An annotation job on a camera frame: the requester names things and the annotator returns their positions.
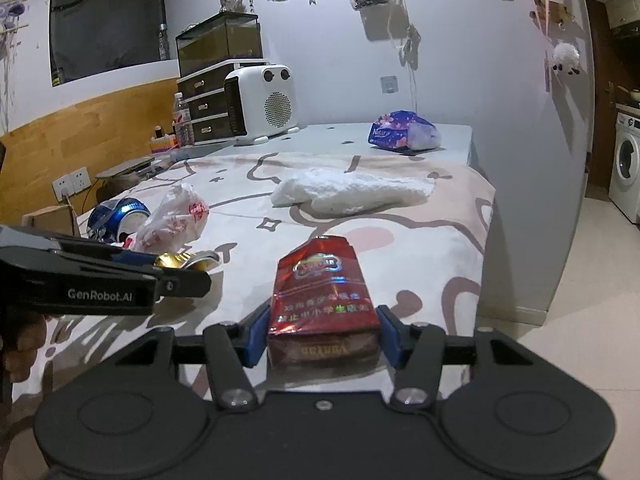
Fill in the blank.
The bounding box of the crushed blue soda can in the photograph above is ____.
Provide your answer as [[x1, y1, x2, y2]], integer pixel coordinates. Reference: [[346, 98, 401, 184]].
[[87, 197, 151, 244]]

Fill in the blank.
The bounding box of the pink container box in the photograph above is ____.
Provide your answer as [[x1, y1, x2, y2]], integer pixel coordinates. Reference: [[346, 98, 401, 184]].
[[150, 125, 178, 154]]

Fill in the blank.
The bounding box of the small water bottle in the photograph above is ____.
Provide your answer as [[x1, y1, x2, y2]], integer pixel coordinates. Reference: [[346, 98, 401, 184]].
[[172, 92, 195, 148]]

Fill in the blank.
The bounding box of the purple tissue pack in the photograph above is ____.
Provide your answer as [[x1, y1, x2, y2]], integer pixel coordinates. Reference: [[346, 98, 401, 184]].
[[368, 110, 442, 152]]

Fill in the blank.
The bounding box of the red cigarette pack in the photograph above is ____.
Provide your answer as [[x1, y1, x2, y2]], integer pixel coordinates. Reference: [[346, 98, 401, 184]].
[[267, 235, 380, 366]]

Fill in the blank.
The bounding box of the double wall power outlet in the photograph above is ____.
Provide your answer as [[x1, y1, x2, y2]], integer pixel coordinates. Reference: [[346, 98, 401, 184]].
[[52, 167, 91, 202]]

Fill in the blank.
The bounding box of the brown cardboard box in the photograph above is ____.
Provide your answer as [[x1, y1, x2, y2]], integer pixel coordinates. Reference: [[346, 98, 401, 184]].
[[21, 204, 80, 236]]

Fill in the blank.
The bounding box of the white wall socket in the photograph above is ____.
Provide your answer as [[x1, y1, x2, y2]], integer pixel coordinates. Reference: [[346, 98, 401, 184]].
[[380, 76, 399, 94]]

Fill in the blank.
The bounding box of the gold foil wrapper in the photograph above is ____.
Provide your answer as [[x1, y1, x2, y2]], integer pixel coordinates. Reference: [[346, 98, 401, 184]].
[[154, 250, 220, 272]]

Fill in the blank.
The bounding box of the grey small side table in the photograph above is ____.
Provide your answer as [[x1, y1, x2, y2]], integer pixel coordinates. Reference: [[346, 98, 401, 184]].
[[96, 156, 155, 180]]

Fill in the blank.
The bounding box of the glass fish tank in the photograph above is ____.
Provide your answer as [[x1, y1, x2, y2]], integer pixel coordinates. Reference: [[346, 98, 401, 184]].
[[176, 11, 262, 77]]

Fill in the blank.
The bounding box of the white space heater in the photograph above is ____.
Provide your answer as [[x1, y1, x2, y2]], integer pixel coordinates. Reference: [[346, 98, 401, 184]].
[[224, 64, 298, 145]]

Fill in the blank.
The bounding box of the white fluffy towel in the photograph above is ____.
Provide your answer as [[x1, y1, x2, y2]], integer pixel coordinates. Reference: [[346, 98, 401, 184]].
[[270, 168, 436, 217]]

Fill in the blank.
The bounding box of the white red plastic bag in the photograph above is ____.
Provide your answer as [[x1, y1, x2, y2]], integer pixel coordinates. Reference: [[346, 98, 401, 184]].
[[122, 183, 209, 255]]

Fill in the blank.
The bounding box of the white plush sheep toy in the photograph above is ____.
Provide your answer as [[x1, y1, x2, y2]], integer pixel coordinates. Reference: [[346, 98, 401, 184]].
[[551, 42, 580, 76]]

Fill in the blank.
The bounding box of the dark window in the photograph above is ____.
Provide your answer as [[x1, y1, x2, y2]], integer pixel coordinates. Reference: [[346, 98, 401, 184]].
[[49, 0, 168, 86]]

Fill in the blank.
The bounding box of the dark drawer organizer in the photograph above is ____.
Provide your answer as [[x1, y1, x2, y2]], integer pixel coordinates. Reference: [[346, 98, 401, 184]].
[[177, 58, 269, 144]]

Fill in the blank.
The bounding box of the person left hand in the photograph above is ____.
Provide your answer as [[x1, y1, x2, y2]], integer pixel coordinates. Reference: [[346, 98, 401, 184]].
[[2, 313, 47, 384]]

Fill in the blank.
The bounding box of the white washing machine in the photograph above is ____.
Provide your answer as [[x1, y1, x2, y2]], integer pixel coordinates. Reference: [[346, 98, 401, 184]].
[[608, 112, 640, 226]]

